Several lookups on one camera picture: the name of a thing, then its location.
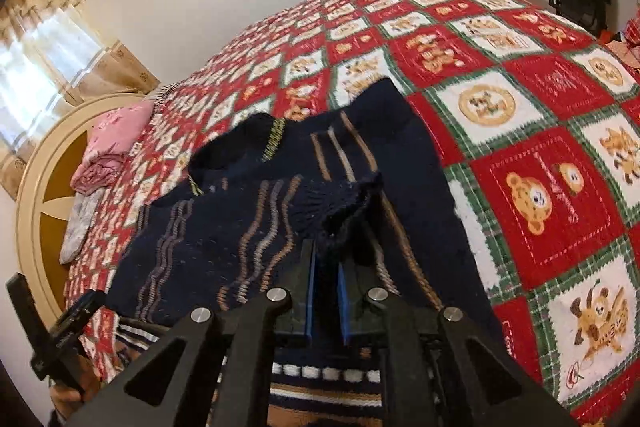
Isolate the person's left hand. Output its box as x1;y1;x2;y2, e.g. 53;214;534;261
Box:
50;364;103;425

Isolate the light grey pillow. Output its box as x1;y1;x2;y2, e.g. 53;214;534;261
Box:
59;189;107;266

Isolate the red checked printed blanket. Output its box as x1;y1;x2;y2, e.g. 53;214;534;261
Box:
62;0;640;427

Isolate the striped navy brown garment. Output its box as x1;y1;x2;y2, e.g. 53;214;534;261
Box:
115;317;387;427

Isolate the beige patterned curtain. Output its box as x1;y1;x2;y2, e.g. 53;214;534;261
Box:
0;0;162;200

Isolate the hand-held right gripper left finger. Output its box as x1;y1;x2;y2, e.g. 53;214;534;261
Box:
75;241;317;427

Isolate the red pink clothes pile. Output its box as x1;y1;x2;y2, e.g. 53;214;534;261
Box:
599;6;640;68

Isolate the navy knitted sweater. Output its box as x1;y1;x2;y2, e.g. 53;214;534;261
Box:
107;77;501;343

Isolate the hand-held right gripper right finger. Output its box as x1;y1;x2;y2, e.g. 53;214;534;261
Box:
337;257;581;427

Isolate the pink folded cloth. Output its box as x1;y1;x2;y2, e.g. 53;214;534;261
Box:
70;99;156;196

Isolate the round cream wooden headboard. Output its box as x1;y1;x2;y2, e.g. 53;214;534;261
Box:
15;92;147;350

